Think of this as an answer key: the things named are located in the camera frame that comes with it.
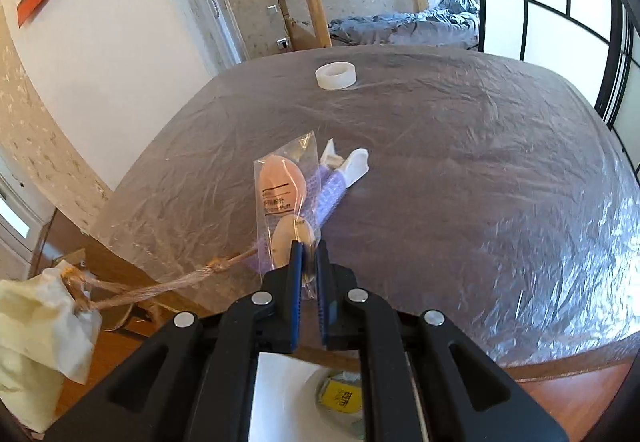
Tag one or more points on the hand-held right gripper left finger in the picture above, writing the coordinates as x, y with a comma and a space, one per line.
297, 272

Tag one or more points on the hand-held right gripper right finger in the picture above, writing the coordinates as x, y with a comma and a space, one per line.
322, 282

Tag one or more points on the clear makeup puff packet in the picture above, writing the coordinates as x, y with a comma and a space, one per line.
277, 177

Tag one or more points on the yellow packet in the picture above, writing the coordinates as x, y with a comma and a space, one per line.
340, 397

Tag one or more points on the white bin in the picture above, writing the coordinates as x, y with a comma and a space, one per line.
280, 397

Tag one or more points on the yellow paper bag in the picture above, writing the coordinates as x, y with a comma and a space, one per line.
35, 322

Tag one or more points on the white tape roll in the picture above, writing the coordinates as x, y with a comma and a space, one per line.
322, 77

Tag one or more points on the grey blue duvet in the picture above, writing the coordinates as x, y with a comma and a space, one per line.
400, 24

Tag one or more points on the white panelled cabinet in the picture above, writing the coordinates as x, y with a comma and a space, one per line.
20, 222

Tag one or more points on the black framed screen partition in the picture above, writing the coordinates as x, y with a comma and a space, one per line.
545, 37

